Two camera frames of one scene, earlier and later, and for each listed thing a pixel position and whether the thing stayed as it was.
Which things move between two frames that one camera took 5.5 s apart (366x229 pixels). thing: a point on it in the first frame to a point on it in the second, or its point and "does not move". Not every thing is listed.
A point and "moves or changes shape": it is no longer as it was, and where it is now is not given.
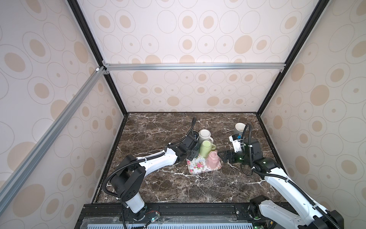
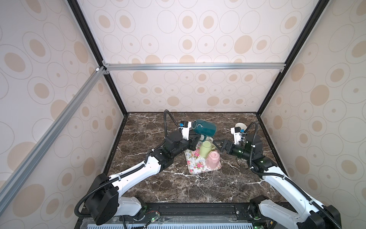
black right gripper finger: (227, 160) to (225, 149)
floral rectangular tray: (198, 165) does not move
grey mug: (239, 128) moves or changes shape
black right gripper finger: (224, 154) to (220, 143)
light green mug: (206, 147) does not move
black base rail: (174, 215) does not move
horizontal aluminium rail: (125, 66) does not move
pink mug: (213, 159) does not move
